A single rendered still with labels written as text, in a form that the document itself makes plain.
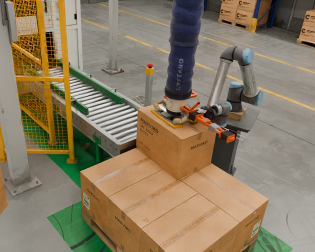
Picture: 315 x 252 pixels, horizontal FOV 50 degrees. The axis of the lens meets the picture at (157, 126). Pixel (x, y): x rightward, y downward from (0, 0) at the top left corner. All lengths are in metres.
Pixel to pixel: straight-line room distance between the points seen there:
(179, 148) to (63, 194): 1.40
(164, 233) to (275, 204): 1.62
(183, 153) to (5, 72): 1.62
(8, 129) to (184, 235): 1.85
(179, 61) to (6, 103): 1.55
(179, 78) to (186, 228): 1.13
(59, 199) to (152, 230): 1.34
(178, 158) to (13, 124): 1.55
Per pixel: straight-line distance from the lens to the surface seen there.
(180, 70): 2.63
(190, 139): 2.66
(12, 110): 3.24
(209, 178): 2.90
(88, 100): 4.03
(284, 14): 11.60
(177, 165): 2.75
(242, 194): 2.82
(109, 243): 3.01
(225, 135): 2.44
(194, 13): 2.51
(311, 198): 3.97
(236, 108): 3.44
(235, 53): 2.89
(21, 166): 3.57
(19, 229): 3.27
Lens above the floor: 2.30
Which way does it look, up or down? 30 degrees down
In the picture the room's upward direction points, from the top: 5 degrees clockwise
